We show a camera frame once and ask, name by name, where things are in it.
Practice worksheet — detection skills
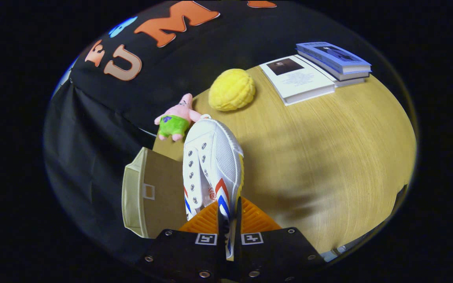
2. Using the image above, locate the white book with portrait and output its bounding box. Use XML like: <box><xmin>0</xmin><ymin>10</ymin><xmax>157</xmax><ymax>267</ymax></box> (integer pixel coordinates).
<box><xmin>259</xmin><ymin>55</ymin><xmax>336</xmax><ymax>106</ymax></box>

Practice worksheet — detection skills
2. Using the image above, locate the pink starfish plush toy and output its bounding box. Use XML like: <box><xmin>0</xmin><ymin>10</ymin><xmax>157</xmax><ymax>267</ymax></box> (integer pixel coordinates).
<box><xmin>154</xmin><ymin>93</ymin><xmax>211</xmax><ymax>142</ymax></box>

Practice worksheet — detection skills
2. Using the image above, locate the thin grey book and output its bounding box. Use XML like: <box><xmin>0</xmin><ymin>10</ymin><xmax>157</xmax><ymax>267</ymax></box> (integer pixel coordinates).
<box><xmin>331</xmin><ymin>71</ymin><xmax>370</xmax><ymax>88</ymax></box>

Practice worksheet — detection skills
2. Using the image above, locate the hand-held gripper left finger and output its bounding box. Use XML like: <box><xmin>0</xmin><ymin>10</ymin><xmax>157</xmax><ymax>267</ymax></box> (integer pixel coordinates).
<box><xmin>141</xmin><ymin>201</ymin><xmax>229</xmax><ymax>283</ymax></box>

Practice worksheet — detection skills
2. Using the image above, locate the black backdrop cloth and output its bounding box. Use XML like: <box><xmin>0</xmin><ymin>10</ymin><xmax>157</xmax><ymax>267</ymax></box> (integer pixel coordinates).
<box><xmin>44</xmin><ymin>0</ymin><xmax>392</xmax><ymax>264</ymax></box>

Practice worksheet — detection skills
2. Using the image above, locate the yellow plush toy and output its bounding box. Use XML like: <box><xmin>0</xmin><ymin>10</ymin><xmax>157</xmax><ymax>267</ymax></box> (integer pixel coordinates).
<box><xmin>208</xmin><ymin>68</ymin><xmax>256</xmax><ymax>112</ymax></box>

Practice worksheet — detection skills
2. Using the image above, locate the brown fabric storage box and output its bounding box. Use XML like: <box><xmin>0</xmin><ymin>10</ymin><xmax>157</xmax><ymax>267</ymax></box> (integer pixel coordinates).
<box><xmin>122</xmin><ymin>147</ymin><xmax>190</xmax><ymax>239</ymax></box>

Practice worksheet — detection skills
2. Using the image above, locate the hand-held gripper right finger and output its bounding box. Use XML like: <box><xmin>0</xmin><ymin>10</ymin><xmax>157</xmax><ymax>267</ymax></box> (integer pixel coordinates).
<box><xmin>232</xmin><ymin>197</ymin><xmax>326</xmax><ymax>283</ymax></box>

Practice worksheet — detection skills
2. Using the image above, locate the blue book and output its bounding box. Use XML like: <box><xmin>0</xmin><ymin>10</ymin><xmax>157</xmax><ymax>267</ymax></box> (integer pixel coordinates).
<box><xmin>296</xmin><ymin>41</ymin><xmax>372</xmax><ymax>76</ymax></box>

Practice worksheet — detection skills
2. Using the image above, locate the white canvas shoe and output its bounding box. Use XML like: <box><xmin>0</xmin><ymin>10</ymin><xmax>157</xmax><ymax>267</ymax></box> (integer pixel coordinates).
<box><xmin>182</xmin><ymin>118</ymin><xmax>245</xmax><ymax>261</ymax></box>

